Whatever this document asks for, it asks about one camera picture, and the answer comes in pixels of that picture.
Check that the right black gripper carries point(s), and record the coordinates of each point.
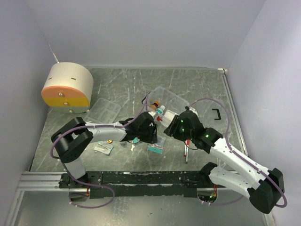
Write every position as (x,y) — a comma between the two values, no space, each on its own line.
(172,130)

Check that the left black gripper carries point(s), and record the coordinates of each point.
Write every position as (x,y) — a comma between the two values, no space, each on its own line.
(152,138)

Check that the teal header swab packet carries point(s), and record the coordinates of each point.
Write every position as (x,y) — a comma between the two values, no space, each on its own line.
(158,146)
(135,141)

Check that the brown bottle orange cap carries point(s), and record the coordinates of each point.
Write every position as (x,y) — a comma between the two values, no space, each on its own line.
(154,106)

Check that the clear plastic medicine box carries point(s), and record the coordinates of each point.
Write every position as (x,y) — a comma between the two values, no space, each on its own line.
(170,100)

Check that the white blue gauze packet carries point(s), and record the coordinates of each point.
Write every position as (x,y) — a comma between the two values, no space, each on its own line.
(167,118)

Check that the white bottle green label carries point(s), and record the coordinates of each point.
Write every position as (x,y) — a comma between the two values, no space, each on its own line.
(161,109)

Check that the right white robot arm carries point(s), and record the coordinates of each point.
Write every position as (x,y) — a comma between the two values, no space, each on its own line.
(263,187)

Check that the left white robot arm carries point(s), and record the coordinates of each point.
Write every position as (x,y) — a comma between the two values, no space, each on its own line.
(72,139)

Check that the red cap marker pen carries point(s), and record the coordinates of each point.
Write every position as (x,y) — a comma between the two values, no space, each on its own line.
(187,142)

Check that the green cap marker pen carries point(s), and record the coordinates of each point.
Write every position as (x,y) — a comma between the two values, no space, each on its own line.
(187,155)

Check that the white teal bandage wrappers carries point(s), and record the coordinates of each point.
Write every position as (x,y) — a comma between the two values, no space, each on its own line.
(104,148)

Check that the clear compartment tray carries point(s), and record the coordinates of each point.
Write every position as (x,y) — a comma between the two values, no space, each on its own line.
(103,112)

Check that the beige cylindrical drum device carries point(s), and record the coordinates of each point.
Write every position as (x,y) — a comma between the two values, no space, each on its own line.
(68,88)

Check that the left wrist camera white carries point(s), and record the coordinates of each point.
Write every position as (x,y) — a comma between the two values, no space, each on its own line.
(153,114)

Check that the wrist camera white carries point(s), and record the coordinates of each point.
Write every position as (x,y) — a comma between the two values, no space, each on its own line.
(153,114)
(194,111)

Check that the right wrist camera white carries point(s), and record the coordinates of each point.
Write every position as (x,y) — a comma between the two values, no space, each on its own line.
(194,111)

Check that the clear box lid black handle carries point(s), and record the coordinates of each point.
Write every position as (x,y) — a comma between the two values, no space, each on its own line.
(207,109)

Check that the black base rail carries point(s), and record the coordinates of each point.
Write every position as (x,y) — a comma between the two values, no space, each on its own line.
(152,183)

